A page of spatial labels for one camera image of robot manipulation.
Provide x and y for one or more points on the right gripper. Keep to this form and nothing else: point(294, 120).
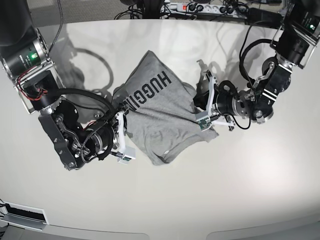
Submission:
point(103, 138)

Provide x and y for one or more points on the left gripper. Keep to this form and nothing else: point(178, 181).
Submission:
point(228, 100)

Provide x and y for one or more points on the grey t-shirt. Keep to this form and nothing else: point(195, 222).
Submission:
point(160, 119)

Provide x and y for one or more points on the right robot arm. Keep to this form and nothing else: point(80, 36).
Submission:
point(25, 57)

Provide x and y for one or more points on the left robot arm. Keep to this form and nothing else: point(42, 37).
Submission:
point(301, 33)

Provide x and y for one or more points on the black power adapter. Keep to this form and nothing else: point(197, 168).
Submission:
point(263, 18)

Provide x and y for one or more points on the white power strip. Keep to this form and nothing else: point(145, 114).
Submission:
point(234, 9)

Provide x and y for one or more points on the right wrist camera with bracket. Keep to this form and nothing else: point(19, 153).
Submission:
point(120, 150)

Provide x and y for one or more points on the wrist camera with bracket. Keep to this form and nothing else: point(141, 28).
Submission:
point(209, 117)
point(120, 150)

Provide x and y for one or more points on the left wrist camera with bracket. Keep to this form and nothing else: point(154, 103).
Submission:
point(209, 117)

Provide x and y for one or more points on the grey cable tray box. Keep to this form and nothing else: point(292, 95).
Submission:
point(23, 216)

